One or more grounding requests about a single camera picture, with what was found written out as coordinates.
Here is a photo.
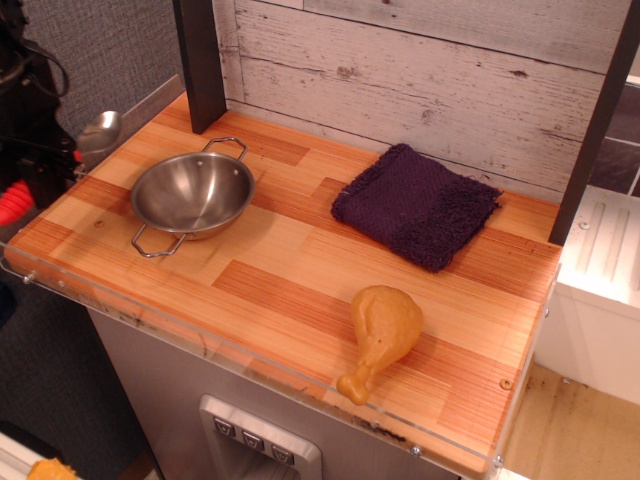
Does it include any red handled metal spoon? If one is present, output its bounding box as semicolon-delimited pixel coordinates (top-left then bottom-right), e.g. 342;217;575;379
1;111;122;226

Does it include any dark right shelf post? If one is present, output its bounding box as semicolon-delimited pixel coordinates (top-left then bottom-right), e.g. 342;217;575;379
548;0;639;246

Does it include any stainless steel bowl with handles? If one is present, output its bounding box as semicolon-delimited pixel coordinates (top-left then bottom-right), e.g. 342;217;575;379
130;137;255;258

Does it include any yellow toy at bottom left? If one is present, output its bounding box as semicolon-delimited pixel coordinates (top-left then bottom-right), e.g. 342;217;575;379
26;458;79;480

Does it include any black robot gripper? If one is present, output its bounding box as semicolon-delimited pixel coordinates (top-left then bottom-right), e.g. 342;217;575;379
1;1;85;209

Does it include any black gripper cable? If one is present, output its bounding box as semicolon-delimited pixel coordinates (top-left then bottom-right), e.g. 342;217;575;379
19;39;70;99

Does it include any white toy sink unit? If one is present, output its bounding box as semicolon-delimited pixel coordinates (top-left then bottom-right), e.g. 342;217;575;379
535;187;639;403

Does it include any yellow toy chicken drumstick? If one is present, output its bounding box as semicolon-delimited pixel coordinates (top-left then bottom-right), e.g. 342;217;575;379
337;285;424;406

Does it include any grey toy fridge dispenser panel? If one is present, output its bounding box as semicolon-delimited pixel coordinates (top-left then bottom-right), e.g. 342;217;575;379
199;394;324;479

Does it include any clear acrylic table edge guard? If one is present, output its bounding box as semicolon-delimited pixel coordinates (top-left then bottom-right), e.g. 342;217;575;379
3;245;547;479

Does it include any dark purple folded cloth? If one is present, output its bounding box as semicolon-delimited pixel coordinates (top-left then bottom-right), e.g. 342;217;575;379
331;144;502;273

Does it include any dark left shelf post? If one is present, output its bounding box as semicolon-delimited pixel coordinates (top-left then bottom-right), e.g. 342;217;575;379
172;0;227;134

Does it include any dark shelf post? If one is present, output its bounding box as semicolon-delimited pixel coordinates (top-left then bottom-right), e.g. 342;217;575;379
548;0;639;246
172;0;227;134

